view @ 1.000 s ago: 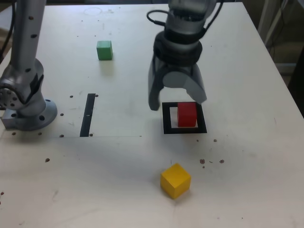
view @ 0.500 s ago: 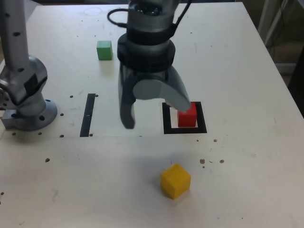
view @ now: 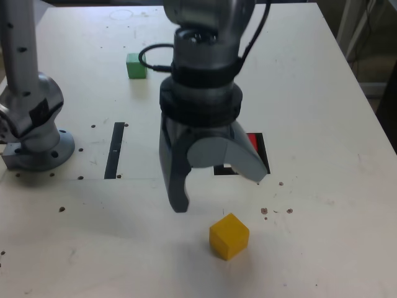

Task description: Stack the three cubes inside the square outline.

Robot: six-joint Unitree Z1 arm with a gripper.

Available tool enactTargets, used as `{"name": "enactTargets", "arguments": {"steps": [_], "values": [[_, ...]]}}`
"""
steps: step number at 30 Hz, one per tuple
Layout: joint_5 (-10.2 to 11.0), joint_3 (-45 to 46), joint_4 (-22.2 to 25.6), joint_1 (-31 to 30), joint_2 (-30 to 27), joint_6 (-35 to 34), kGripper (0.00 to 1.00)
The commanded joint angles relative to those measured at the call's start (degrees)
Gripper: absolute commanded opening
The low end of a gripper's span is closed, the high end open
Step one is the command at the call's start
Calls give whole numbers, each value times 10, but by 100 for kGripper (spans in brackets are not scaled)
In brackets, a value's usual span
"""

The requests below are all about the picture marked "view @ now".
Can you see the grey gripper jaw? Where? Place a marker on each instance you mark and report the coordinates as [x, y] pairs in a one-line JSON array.
[[223, 152], [175, 174]]

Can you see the yellow cube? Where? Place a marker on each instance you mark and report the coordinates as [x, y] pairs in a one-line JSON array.
[[229, 236]]

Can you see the black tape strip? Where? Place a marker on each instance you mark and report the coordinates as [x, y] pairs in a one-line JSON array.
[[114, 149]]

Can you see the green cube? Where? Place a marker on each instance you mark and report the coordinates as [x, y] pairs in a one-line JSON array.
[[133, 66]]

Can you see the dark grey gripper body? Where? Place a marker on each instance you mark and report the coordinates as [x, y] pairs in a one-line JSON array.
[[207, 131]]

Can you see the black furniture panel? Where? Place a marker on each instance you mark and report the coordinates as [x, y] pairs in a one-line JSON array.
[[389, 102]]

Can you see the red cube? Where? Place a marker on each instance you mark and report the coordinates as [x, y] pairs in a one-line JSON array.
[[252, 139]]

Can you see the black tape square outline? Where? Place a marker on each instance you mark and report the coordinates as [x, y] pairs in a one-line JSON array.
[[265, 155]]

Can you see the white metal rack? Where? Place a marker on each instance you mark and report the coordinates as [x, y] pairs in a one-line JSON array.
[[353, 25]]

